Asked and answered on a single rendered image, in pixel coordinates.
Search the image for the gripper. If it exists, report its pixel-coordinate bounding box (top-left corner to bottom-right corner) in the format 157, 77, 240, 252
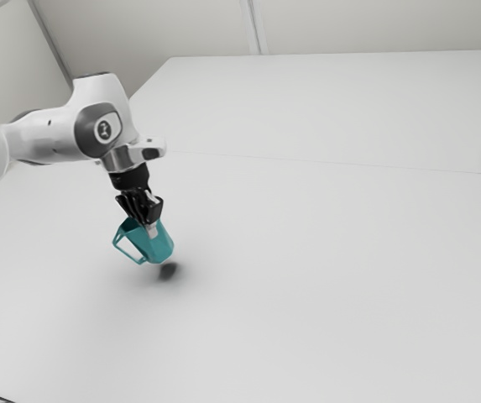
107, 164, 165, 239

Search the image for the teal faceted mug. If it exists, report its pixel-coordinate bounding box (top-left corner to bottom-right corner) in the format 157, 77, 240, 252
111, 217, 175, 265

